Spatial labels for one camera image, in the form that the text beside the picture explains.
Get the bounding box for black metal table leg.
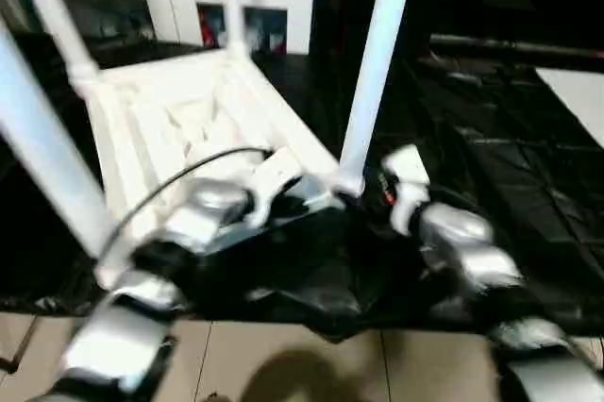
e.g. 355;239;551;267
0;316;40;374

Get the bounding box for black flat screen television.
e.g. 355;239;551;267
428;0;604;67

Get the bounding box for black plastic mat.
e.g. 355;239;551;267
0;28;604;342

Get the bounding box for white plastic table top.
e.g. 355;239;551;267
70;55;361;291

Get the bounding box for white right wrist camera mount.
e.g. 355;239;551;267
378;143;431;237

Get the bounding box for white plastic table leg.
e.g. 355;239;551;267
13;0;101;86
336;0;422;199
216;0;250;62
0;18;118;272

